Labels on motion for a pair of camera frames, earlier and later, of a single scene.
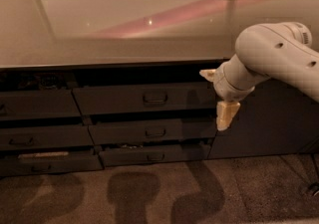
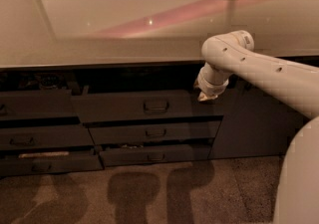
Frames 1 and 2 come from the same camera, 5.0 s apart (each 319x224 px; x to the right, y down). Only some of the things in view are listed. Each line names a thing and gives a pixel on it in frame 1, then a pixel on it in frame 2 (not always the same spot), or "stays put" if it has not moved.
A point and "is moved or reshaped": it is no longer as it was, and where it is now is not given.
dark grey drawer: [48, 164] stays put
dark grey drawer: [32, 137] stays put
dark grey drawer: [146, 101] is moved or reshaped
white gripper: [221, 86] -> [212, 88]
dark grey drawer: [155, 154] stays put
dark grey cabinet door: [274, 118] stays put
